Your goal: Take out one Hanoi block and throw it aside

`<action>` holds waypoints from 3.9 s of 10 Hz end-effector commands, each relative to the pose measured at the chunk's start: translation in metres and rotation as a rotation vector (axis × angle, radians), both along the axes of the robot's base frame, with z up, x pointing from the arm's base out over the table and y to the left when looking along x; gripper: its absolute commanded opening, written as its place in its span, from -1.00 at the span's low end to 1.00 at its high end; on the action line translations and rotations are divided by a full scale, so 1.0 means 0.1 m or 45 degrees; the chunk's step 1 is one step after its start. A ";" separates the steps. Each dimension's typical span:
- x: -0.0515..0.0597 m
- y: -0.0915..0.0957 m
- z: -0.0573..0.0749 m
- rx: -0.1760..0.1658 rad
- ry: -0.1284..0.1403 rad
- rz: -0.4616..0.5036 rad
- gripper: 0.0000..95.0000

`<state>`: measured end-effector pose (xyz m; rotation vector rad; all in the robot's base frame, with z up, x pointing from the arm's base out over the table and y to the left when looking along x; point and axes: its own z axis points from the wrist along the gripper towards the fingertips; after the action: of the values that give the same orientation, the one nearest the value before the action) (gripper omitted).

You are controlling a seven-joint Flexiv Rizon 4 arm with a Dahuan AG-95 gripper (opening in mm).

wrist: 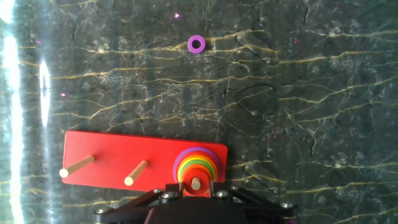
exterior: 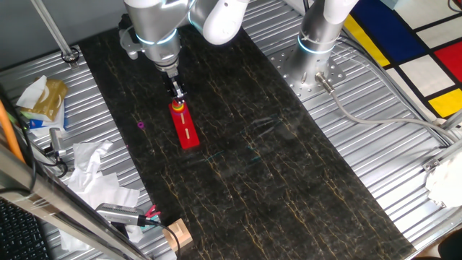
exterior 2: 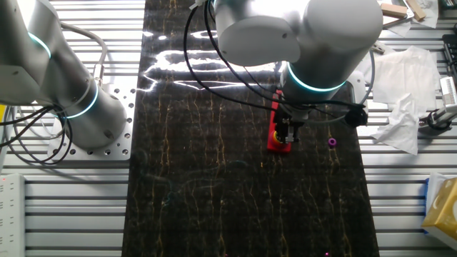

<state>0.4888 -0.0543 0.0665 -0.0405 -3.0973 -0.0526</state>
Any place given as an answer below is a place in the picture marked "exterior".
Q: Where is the yellow tissue box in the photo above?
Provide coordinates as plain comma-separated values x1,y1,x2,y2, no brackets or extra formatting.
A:
30,79,69,123

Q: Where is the aluminium profile bar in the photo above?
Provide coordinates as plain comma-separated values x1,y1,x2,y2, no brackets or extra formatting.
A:
421,139,462,173

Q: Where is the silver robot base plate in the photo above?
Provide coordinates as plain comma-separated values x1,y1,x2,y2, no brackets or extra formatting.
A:
269,43,347,103

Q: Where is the metal camera pole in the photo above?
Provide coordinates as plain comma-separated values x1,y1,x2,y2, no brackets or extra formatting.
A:
30,0,81,69

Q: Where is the orange tube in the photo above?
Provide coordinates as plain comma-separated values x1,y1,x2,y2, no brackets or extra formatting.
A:
0,99,25,164

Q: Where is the white tissue in box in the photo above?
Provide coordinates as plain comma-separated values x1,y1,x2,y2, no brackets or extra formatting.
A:
16,74,48,110

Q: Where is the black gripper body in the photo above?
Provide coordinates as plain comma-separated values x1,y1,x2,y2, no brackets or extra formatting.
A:
162,70,186,93

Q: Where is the black marble pattern mat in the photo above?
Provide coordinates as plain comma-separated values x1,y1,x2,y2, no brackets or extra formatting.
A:
77,25,416,260

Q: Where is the silver depth camera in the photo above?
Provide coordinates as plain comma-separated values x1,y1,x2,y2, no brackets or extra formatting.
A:
95,202,146,228
49,127,67,157

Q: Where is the blue white tissue pack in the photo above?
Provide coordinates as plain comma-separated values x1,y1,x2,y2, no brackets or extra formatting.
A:
21,104,66,131

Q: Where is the red Hanoi base with pegs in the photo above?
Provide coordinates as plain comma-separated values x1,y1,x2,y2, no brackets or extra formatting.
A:
168,100,201,150

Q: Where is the thin black cable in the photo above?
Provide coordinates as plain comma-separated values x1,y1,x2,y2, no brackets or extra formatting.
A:
0,84,37,194

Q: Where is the small crumpled white paper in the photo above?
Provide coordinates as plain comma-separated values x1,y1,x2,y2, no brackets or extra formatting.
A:
71,139,113,185

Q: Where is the slotted wooden block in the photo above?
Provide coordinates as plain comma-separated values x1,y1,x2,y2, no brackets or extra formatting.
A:
162,217,195,253

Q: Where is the grey cable with metal connector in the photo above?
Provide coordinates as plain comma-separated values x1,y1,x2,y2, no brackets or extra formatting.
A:
313,71,456,145

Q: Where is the large crumpled white paper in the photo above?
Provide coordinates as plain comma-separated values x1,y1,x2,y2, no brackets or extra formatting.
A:
59,172,145,252

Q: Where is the steel frame bar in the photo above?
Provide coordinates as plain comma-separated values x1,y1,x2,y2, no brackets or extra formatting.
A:
0,142,152,260

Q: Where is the Mondrian pattern panel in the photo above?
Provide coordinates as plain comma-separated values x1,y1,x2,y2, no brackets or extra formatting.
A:
342,0,462,120

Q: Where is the pink plastic clip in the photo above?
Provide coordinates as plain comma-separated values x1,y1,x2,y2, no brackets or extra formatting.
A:
144,204,162,220

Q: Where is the black keyboard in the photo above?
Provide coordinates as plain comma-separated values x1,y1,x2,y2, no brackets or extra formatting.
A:
0,197,50,260

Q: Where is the teal plastic clip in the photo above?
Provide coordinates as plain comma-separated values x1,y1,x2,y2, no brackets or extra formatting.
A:
139,217,160,230

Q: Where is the black depth camera cable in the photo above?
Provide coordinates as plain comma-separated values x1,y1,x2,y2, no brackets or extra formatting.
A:
142,216,181,254

